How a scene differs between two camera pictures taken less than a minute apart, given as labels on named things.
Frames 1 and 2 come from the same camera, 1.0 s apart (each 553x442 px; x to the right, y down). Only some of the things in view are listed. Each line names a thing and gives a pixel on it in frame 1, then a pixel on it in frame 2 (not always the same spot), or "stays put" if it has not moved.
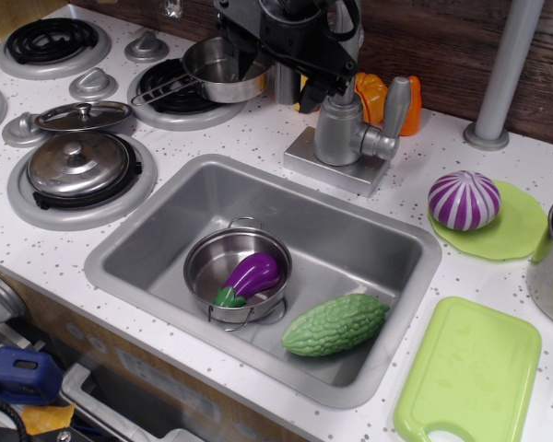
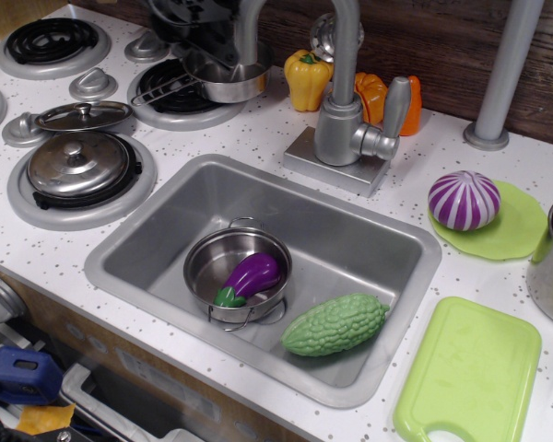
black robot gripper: x=299 y=33 -> x=207 y=27
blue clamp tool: x=17 y=376 stays put
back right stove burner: x=164 y=95 stays put
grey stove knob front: x=23 y=131 stays put
